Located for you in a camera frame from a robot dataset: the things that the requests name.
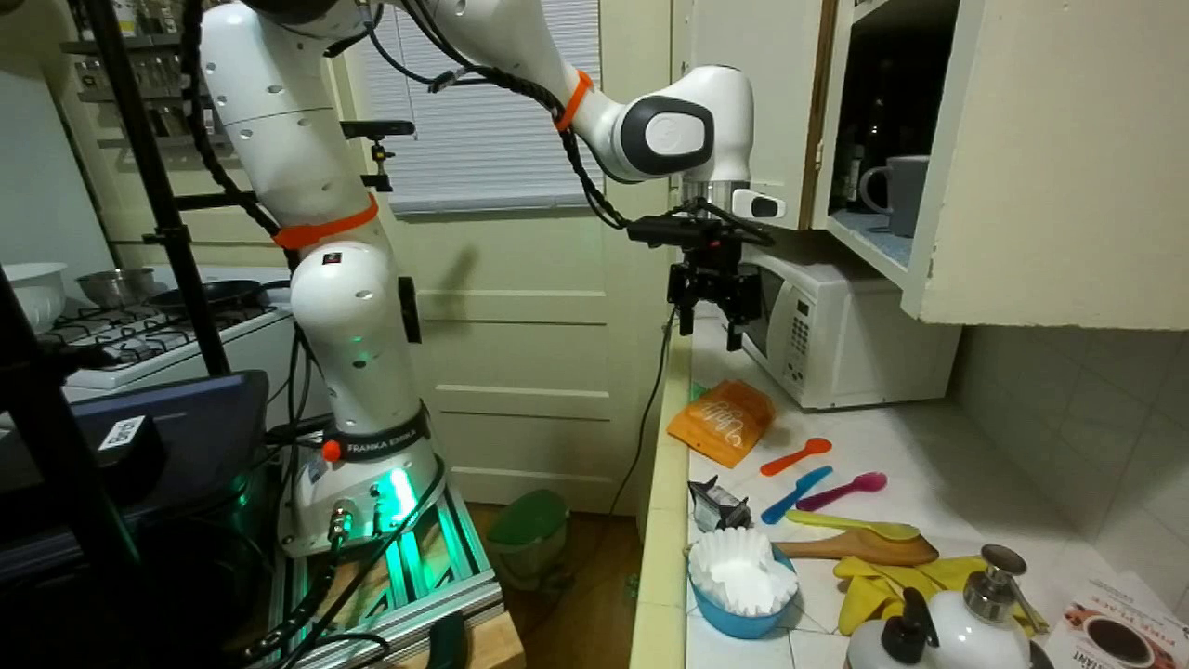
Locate black binder clip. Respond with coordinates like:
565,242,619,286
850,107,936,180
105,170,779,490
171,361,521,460
686,472,754,535

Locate pink plastic spoon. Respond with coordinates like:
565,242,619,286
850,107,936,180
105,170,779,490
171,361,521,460
795,470,893,516

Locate white coffee filters stack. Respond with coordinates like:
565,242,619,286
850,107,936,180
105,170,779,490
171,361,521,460
685,524,798,622

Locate orange sponge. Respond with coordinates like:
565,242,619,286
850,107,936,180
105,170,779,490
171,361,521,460
666,374,779,472

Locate wooden spatula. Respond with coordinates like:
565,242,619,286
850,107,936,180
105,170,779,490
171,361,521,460
773,529,941,568

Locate green bucket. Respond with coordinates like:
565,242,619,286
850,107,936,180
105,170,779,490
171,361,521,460
482,488,577,594

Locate open cream cabinet door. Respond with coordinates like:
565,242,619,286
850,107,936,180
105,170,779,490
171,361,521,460
899,0,1189,336

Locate closed cream cabinet door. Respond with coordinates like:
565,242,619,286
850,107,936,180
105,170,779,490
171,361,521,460
673,0,829,233

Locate white microwave oven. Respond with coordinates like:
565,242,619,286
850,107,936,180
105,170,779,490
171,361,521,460
741,252,966,411

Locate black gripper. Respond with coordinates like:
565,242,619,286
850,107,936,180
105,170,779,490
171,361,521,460
666,237,768,353

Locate metal sink strainer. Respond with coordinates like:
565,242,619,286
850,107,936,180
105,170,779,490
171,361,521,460
982,539,1031,580

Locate grey mug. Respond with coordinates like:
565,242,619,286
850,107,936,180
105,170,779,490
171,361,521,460
857,154,934,242

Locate dark blue box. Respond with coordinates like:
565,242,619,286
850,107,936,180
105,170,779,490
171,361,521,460
0,367,273,589

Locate black stand pole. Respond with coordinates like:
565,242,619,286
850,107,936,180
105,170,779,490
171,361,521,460
77,0,233,379
0,271,162,669

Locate black camera on boom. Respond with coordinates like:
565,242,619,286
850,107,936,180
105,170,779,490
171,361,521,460
338,115,421,196

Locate yellow-green plastic spoon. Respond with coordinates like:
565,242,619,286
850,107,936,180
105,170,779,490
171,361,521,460
787,508,920,543

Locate spice jar shelf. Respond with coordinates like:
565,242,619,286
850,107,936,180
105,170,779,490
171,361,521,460
59,0,302,170

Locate white window blind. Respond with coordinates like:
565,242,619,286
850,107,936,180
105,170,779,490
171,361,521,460
348,0,609,222

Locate coffee print paper sheet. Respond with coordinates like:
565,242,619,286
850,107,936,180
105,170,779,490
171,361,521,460
1050,568,1189,669

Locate metal kettle black handle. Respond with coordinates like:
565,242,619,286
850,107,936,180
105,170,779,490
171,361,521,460
843,568,1054,669

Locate cream panel door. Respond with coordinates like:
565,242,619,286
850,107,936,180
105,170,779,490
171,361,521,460
327,0,680,516

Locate blue plastic spoon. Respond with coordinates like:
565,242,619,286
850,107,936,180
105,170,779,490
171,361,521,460
759,464,837,529

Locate white pot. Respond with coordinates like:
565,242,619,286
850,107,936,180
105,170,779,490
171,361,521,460
0,258,72,336

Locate black hanging cable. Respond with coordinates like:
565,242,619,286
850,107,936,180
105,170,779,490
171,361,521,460
607,307,680,516

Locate blue bowl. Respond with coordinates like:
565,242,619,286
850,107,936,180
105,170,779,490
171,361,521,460
686,543,806,643

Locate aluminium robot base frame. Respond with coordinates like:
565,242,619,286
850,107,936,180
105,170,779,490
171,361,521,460
253,460,510,669

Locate gas stove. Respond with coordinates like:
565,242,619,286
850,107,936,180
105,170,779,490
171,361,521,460
33,274,302,407

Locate cream wall cabinet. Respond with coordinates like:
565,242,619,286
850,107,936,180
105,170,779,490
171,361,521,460
811,0,961,289

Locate yellow rubber gloves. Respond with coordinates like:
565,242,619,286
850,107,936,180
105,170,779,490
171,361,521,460
829,551,1050,641

